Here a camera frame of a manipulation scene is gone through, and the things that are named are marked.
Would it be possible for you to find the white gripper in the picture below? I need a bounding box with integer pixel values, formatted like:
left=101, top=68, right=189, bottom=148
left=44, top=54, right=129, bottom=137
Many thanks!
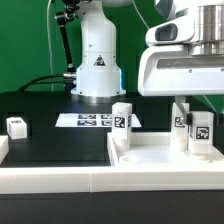
left=138, top=16, right=224, bottom=125

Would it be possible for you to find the white square table top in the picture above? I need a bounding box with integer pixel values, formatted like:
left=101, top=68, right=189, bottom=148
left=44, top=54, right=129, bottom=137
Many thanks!
left=107, top=132, right=224, bottom=167

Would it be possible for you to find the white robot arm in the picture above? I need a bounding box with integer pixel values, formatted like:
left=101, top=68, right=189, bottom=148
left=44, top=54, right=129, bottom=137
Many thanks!
left=67, top=0, right=224, bottom=125

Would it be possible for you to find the white marker base plate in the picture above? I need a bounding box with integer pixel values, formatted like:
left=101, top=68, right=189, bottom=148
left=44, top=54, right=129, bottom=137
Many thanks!
left=55, top=113, right=141, bottom=128

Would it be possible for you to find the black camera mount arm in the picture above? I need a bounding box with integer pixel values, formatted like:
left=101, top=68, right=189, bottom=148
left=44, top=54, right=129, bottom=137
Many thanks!
left=55, top=0, right=80, bottom=92

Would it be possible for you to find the black cable bundle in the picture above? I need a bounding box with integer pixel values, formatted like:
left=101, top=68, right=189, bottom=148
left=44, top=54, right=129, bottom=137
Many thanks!
left=17, top=73, right=77, bottom=93

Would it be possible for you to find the thin white cable left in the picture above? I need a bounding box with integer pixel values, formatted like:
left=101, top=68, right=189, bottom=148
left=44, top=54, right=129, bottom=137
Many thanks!
left=46, top=0, right=56, bottom=92

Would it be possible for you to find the white U-shaped obstacle wall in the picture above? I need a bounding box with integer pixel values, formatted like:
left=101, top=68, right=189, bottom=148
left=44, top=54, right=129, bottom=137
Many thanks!
left=0, top=133, right=224, bottom=195

